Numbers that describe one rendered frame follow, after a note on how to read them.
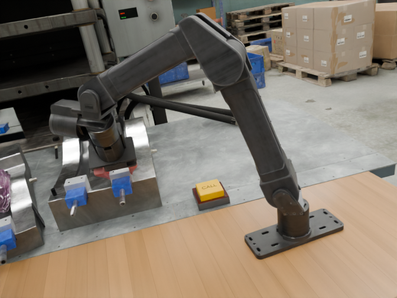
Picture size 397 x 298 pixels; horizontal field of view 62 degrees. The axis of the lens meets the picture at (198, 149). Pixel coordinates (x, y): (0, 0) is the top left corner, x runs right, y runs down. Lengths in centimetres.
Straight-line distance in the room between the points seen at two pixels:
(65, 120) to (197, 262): 38
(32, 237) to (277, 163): 58
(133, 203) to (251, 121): 41
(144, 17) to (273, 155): 113
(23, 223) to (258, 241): 54
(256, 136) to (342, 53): 399
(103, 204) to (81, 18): 83
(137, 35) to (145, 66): 101
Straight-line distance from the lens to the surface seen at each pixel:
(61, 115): 71
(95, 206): 86
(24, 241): 88
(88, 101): 63
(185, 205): 85
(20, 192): 99
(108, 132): 67
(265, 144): 60
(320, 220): 76
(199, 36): 53
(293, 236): 70
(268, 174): 62
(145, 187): 83
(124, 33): 160
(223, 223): 77
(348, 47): 458
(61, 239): 88
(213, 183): 85
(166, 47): 57
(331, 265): 68
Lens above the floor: 127
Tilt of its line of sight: 25 degrees down
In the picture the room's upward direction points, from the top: 9 degrees counter-clockwise
